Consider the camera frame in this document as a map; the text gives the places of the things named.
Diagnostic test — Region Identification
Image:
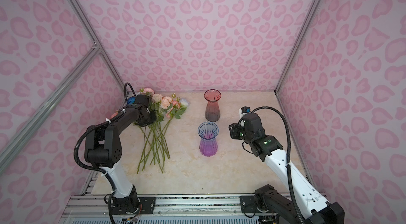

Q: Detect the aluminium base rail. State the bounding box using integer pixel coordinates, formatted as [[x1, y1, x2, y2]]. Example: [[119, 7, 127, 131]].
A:
[[58, 192, 337, 224]]

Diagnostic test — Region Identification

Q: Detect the dark blue artificial rose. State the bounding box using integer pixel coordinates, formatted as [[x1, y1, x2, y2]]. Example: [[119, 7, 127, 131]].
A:
[[127, 97, 136, 105]]

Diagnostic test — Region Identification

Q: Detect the purple blue glass vase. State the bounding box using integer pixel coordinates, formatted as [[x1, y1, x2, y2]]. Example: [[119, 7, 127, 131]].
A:
[[198, 121, 219, 157]]

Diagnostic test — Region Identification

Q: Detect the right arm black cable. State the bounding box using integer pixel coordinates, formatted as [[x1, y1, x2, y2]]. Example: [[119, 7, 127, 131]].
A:
[[240, 106, 307, 224]]

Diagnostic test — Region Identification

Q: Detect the peach rose stem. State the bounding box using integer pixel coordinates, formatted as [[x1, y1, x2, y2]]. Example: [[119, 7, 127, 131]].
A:
[[137, 94, 173, 173]]

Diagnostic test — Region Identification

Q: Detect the aluminium frame corner post left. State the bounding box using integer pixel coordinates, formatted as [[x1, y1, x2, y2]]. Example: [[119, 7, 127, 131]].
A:
[[67, 0, 124, 89]]

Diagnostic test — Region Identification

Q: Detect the diagonal aluminium frame bar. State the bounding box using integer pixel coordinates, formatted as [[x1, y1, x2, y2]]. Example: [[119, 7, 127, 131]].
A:
[[1, 45, 100, 174]]

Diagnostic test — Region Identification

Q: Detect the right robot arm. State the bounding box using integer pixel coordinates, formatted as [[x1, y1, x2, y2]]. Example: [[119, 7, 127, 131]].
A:
[[228, 111, 345, 224]]

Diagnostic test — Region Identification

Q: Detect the cream white artificial rose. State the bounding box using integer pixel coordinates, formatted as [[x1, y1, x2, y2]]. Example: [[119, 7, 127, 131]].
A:
[[152, 93, 169, 173]]

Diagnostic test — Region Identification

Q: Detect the aluminium frame corner post right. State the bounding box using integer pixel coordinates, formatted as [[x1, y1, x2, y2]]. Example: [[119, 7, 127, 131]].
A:
[[274, 0, 323, 96]]

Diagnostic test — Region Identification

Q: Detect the aluminium frame corner post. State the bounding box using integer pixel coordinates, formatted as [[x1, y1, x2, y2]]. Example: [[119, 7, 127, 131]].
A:
[[274, 0, 323, 96], [67, 0, 124, 89]]

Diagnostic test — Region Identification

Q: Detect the pink carnation double stem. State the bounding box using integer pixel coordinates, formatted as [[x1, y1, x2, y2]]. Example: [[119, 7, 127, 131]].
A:
[[139, 88, 155, 96]]

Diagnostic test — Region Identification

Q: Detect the red glass vase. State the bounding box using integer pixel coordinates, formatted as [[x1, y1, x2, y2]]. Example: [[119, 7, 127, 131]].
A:
[[204, 89, 222, 122]]

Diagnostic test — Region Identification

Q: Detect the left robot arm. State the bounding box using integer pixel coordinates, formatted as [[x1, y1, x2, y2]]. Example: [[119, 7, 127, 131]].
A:
[[84, 95, 156, 212]]

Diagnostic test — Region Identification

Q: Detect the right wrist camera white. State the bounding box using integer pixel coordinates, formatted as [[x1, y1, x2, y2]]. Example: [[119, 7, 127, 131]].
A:
[[239, 106, 251, 118]]

